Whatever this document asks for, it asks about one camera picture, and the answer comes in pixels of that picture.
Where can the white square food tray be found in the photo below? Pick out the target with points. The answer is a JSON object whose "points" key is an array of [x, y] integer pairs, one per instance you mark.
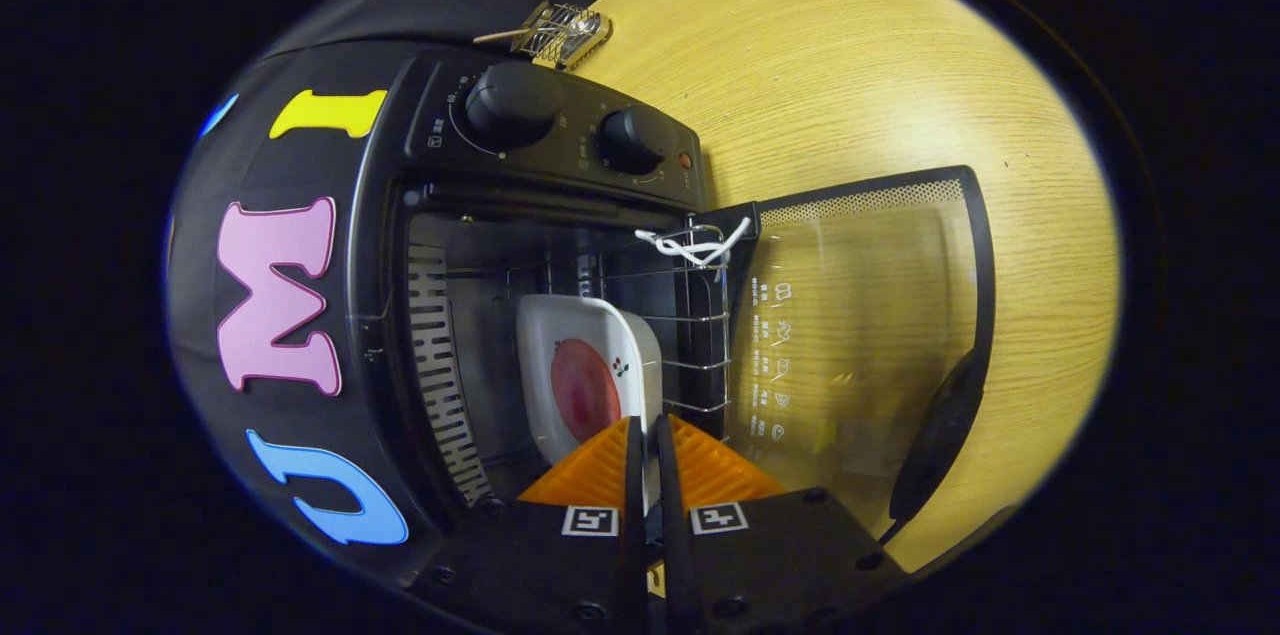
{"points": [[540, 335]]}

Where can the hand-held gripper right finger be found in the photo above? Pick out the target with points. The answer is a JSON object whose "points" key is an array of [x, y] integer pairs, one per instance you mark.
{"points": [[760, 565]]}

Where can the pink meat slice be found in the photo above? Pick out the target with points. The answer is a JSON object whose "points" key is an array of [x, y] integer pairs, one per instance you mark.
{"points": [[585, 390]]}

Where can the wooden stick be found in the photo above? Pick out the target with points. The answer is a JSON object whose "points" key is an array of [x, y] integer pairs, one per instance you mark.
{"points": [[495, 36]]}

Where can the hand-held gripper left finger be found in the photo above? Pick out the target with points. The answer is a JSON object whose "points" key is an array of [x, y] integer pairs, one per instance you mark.
{"points": [[560, 575]]}

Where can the black toaster oven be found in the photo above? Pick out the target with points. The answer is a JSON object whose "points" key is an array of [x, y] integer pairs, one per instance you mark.
{"points": [[540, 165]]}

